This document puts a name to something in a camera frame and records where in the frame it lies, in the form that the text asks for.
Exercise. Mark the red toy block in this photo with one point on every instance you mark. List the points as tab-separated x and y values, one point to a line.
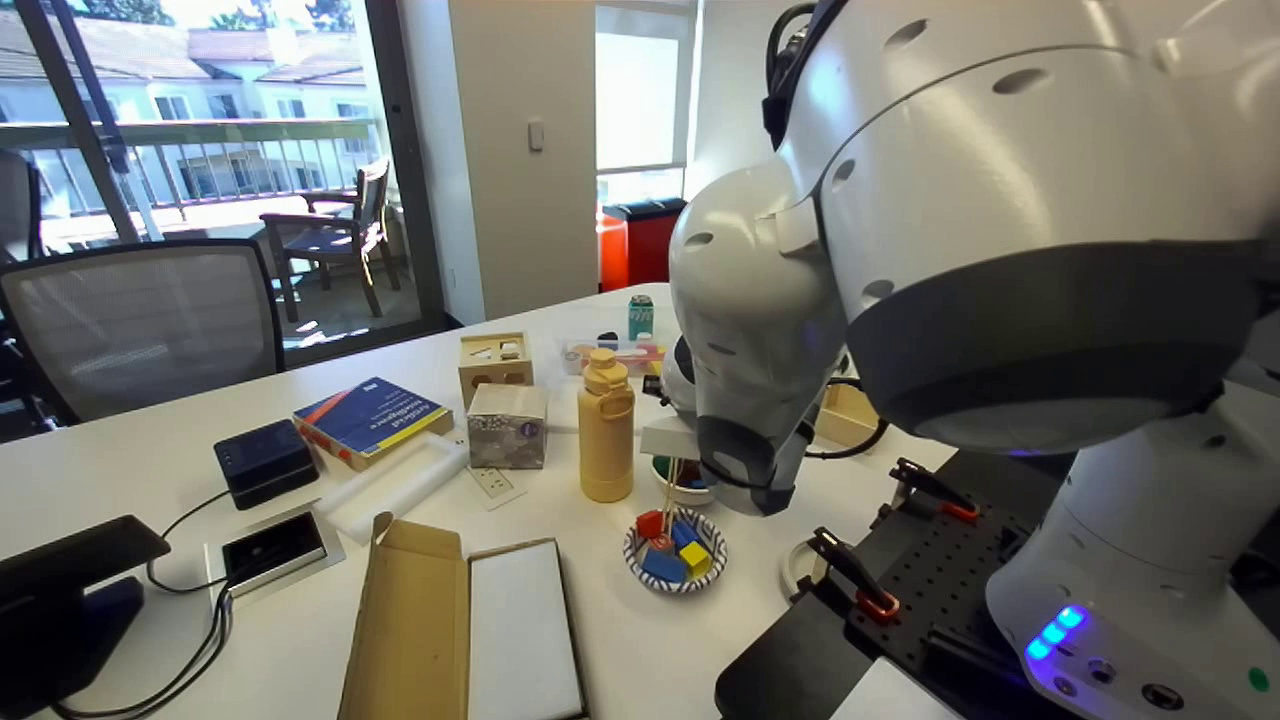
651	527
688	472

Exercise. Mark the blue toy block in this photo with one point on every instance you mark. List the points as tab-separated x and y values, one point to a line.
687	535
661	566

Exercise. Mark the yellow toy block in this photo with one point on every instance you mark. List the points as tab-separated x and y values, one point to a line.
692	556

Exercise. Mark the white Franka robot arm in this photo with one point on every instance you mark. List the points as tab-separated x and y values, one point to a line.
1003	203

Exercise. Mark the plate with blue markings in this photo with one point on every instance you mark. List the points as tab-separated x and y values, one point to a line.
719	569

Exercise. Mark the black mounting plate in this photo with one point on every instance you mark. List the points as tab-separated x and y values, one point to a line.
934	584

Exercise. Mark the green can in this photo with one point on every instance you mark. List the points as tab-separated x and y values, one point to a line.
643	322

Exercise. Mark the yellow bottle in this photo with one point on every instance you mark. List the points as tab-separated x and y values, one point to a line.
605	441

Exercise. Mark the green toy block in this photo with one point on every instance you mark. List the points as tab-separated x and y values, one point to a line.
661	466

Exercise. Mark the orange bin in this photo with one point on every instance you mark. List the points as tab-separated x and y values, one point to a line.
614	254

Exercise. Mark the red bin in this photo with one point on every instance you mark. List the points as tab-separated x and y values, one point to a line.
654	243

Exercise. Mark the white bowl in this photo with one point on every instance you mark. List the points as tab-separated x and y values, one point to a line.
677	495

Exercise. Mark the wooden box with holes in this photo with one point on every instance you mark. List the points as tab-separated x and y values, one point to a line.
495	367

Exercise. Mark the small printed card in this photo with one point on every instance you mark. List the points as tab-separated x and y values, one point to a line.
496	487

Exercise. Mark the small wooden tray box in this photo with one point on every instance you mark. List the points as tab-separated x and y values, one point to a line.
855	421

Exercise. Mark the long white flat box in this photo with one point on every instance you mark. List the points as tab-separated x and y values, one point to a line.
401	487

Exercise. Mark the blue book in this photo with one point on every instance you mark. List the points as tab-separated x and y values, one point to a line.
374	419

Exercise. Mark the wooden patio chair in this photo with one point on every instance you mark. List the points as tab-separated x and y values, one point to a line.
324	243

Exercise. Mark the open brown cardboard box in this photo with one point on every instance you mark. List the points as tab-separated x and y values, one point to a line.
406	627

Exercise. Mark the white phone pad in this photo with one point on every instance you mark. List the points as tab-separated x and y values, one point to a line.
335	545

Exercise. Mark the small black box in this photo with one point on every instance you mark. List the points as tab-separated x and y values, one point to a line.
266	466

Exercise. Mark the black phone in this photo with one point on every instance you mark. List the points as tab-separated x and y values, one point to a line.
272	550

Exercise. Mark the white paper sheet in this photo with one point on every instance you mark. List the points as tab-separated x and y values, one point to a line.
893	692

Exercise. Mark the balcony railing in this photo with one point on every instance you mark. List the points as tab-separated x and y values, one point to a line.
203	128

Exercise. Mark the black tablet stand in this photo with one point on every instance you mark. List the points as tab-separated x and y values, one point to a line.
55	627

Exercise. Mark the white light switch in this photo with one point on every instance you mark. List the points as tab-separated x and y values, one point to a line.
535	133

